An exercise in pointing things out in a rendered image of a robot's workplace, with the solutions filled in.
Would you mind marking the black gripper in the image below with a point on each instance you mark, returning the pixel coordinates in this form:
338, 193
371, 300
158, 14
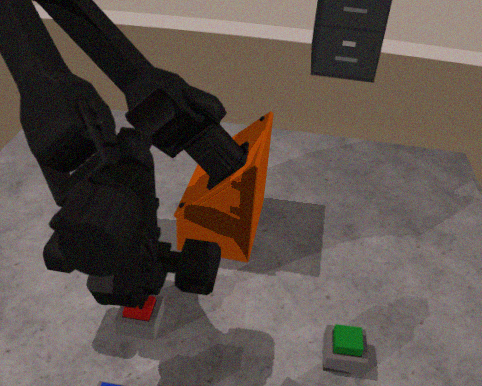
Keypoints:
195, 267

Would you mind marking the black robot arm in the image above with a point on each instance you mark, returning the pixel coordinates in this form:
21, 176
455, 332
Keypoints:
66, 122

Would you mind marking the green button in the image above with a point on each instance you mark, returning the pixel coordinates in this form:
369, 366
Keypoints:
345, 349

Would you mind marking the red button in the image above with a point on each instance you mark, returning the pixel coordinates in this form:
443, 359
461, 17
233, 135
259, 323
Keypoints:
143, 322

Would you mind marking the blue button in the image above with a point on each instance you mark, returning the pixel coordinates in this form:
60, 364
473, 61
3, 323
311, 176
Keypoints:
101, 383

